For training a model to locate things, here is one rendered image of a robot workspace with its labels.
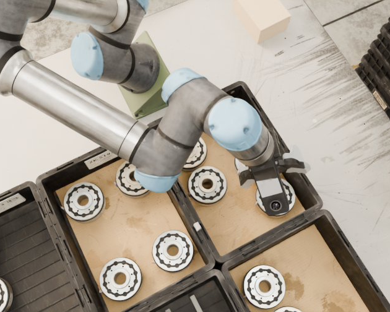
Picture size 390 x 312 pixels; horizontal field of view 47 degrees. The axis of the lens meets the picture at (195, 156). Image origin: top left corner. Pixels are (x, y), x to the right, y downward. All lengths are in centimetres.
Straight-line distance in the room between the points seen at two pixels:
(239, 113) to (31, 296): 76
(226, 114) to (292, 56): 91
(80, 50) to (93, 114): 45
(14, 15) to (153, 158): 34
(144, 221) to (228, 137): 57
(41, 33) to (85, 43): 136
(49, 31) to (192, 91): 188
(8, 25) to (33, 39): 170
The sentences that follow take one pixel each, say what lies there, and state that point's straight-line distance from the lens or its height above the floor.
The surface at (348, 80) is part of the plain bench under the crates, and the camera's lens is 158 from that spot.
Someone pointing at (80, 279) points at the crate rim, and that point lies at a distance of 109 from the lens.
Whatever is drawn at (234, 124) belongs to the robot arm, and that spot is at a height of 137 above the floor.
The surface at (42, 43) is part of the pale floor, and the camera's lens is 254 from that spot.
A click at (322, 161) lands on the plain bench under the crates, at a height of 70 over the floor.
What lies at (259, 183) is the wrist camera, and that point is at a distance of 85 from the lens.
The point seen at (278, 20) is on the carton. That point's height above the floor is 78.
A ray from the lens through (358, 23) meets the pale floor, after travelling 265.
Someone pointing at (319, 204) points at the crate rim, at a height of 93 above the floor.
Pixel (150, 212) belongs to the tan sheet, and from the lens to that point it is 120.
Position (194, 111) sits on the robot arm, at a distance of 74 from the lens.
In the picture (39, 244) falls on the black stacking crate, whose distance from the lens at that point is 124.
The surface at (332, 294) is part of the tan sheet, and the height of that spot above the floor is 83.
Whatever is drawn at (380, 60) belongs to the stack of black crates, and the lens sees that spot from 210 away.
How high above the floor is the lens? 199
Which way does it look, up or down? 69 degrees down
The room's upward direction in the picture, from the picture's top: 2 degrees clockwise
